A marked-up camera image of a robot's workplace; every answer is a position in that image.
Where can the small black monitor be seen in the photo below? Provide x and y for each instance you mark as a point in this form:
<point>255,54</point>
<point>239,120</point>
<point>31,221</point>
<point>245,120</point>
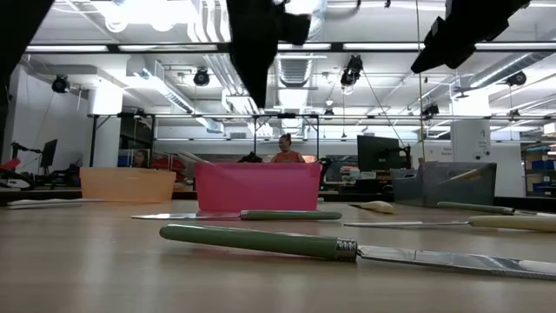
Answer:
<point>48,152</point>

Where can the white pillar with sign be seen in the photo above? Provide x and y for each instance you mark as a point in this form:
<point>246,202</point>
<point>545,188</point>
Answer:
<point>471,139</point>

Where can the black metal workstation frame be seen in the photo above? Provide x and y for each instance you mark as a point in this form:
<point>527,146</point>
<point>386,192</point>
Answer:
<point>286,115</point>

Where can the large black computer monitor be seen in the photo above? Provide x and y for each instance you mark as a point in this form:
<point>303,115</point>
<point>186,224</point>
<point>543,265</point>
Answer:
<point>378,152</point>

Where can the grey plastic bin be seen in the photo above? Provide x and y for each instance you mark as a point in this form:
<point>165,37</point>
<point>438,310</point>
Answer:
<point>417,187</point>

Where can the white air duct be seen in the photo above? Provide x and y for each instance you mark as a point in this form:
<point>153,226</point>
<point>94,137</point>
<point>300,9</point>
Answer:
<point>167,91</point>

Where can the person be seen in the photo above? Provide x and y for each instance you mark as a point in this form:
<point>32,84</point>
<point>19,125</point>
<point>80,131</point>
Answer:
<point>286,156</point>
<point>140,158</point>

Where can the pink-red plastic bin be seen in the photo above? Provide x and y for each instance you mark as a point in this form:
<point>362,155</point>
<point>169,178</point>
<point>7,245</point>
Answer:
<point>256,187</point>

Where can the orange plastic bin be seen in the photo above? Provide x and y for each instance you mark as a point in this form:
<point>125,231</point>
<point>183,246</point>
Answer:
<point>126,184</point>

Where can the thin vertical pole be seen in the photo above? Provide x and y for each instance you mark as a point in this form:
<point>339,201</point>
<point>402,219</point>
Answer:
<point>420,113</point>

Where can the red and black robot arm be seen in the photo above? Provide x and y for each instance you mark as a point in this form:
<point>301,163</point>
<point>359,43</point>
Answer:
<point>8,166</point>

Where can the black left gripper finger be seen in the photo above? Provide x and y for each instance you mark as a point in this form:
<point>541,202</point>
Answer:
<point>258,74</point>

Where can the silver ventilation duct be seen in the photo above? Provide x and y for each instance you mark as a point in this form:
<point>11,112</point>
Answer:
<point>295,71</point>

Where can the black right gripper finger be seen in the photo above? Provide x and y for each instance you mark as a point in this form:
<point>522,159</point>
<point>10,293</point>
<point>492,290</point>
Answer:
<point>447,48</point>

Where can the black round camera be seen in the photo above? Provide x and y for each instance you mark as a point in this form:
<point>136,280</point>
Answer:
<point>517,78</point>
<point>61,84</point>
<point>201,78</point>
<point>352,71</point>
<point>430,109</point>

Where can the shelf with blue bins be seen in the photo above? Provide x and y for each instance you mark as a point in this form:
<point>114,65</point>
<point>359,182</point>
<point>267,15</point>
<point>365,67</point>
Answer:
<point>543,165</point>

